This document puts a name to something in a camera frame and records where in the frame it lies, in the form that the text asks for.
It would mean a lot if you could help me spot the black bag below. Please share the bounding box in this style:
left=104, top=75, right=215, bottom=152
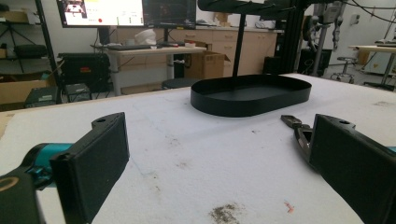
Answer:
left=13, top=44, right=49, bottom=59

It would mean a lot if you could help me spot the dark hair clip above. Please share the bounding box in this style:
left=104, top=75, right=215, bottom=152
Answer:
left=280, top=114, right=314, bottom=163

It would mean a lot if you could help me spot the black metal shelf rack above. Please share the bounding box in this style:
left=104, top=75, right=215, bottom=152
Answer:
left=0, top=0, right=63, bottom=105

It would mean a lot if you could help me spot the metal stool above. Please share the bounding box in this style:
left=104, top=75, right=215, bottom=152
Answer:
left=330, top=56, right=358, bottom=85

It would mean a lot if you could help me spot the white crumpled bag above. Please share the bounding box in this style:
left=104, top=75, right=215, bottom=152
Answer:
left=134, top=28, right=158, bottom=47

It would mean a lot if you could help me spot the large black equipment case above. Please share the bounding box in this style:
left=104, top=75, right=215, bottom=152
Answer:
left=58, top=52, right=112, bottom=93

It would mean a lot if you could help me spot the light wooden side table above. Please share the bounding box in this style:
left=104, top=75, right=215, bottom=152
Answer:
left=347, top=44, right=396, bottom=91

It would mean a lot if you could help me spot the monitor with dark screen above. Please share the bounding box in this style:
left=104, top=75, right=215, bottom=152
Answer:
left=143, top=0, right=197, bottom=30

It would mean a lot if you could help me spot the flat cardboard box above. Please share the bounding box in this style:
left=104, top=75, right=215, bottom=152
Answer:
left=0, top=78, right=54, bottom=105

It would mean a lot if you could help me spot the black cable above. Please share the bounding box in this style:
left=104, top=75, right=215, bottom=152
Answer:
left=342, top=0, right=396, bottom=24

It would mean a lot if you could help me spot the monitor with white screen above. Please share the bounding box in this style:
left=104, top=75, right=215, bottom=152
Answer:
left=56, top=0, right=146, bottom=29

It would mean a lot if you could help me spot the black round stool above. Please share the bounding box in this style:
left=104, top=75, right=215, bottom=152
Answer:
left=161, top=77, right=201, bottom=91

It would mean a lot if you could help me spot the black two-tier tray stand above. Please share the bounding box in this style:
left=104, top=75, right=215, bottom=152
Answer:
left=190, top=0, right=313, bottom=119

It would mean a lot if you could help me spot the black metal frame post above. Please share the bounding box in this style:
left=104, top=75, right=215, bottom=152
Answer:
left=279, top=0, right=308, bottom=75

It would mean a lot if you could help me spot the black electronic device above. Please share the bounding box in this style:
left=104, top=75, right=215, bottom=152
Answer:
left=64, top=82, right=92, bottom=104
left=24, top=86, right=61, bottom=108

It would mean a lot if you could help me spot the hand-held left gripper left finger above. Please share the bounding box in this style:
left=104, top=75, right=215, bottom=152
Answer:
left=49, top=112, right=130, bottom=224

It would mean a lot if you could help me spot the open cardboard box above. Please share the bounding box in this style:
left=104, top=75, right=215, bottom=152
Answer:
left=184, top=50, right=231, bottom=79

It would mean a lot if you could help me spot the white foam table cover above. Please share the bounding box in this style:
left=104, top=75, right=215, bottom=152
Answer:
left=0, top=73, right=396, bottom=224

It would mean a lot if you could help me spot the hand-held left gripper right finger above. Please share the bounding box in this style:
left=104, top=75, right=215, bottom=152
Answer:
left=308, top=113, right=396, bottom=224

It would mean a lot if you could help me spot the black keyboard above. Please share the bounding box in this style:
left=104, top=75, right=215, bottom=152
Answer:
left=106, top=44, right=154, bottom=51

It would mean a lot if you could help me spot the white height-adjustable desk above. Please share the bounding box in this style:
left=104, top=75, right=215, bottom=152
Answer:
left=106, top=46, right=207, bottom=96

